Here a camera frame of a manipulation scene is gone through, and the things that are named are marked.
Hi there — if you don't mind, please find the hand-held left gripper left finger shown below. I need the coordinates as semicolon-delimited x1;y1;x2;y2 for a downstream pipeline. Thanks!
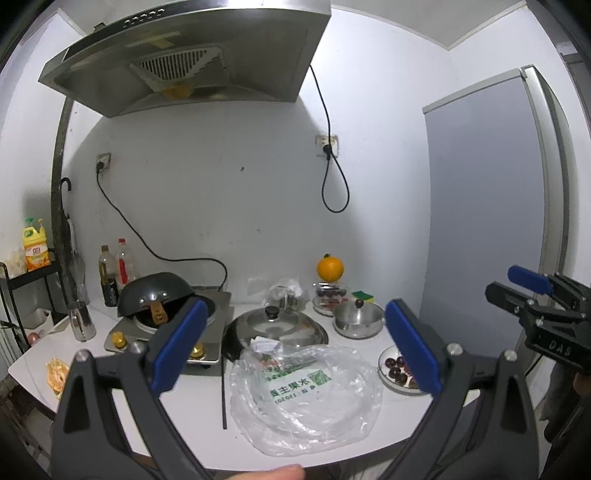
50;298;210;480

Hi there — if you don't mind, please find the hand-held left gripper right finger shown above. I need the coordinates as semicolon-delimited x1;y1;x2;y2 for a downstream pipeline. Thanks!
385;298;541;480

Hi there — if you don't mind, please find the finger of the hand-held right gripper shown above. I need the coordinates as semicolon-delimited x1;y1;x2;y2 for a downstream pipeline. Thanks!
485;281;578;324
508;265;591;313

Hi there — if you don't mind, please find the white round plate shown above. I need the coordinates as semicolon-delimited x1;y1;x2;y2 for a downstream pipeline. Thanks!
377;343;433;394

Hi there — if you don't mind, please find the clear printed plastic bag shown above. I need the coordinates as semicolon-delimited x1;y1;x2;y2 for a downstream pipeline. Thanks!
229;336;384;458

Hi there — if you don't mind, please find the person's left hand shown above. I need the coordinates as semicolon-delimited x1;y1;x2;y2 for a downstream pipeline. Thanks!
203;464;306;480

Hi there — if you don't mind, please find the steel gas stove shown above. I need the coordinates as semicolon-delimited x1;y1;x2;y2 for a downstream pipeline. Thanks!
104;286;233;367

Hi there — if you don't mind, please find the glass saucepan lid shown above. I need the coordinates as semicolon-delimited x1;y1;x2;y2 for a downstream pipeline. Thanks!
333;298;385;326

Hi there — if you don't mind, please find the dark cloth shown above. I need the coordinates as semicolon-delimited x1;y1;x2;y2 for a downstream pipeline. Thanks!
540;362;591;445

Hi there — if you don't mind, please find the thin black rod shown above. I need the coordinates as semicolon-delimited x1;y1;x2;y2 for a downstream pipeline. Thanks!
220;357;230;430

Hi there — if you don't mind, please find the grey blue fridge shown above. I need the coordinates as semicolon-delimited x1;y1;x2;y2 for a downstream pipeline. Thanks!
421;65;585;376

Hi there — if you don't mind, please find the clear bottle red label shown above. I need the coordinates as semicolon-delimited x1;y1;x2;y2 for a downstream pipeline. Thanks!
115;238;140;289

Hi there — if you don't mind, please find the dark oil bottle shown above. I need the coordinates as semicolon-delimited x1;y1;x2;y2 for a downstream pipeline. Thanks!
99;244;120;308

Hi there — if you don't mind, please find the steel mug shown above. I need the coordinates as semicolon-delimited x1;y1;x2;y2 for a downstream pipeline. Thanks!
66;299;97;343

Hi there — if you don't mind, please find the clear plastic container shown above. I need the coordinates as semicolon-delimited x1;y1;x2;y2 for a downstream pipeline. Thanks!
312;281;351;311

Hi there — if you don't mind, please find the large steel wok lid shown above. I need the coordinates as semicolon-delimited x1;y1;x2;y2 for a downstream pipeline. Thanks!
221;305;330;363

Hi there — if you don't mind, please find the whole orange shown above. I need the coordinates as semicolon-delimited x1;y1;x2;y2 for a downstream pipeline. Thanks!
317;252;345;282

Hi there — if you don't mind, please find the crumpled clear plastic wrap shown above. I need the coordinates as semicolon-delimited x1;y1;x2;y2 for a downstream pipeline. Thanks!
247;276;308;310

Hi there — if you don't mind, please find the tangerine peel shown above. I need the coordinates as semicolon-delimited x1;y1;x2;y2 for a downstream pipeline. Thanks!
45;357;71;400

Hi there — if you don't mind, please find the black umbrella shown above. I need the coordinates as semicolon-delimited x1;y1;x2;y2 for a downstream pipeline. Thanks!
59;177;90;306

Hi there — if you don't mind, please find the white plastic tub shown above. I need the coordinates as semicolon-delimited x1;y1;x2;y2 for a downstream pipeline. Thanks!
22;308;53;332

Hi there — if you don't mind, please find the yellow dish soap bottle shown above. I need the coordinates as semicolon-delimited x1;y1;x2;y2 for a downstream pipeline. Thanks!
23;217;53;272

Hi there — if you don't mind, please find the dark vertical pipe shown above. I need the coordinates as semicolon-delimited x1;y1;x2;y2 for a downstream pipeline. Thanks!
49;99;75;297

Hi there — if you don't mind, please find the steel range hood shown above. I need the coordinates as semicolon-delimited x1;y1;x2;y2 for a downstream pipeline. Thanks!
38;0;332;119

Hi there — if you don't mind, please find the steel saucepan wooden handle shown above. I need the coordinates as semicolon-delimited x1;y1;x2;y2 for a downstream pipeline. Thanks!
332;305;387;339

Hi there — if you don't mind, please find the black wok wooden handle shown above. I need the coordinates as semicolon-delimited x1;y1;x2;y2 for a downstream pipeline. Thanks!
116;272;196;331

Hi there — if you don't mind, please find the black stove cable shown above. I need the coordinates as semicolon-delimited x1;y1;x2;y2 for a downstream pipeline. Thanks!
95;168;229;293

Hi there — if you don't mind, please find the black wire rack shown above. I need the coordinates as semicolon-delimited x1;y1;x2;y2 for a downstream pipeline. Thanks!
0;257;66;357

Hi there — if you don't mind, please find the black looped hood cable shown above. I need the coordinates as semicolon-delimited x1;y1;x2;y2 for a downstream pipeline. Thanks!
308;65;351;214

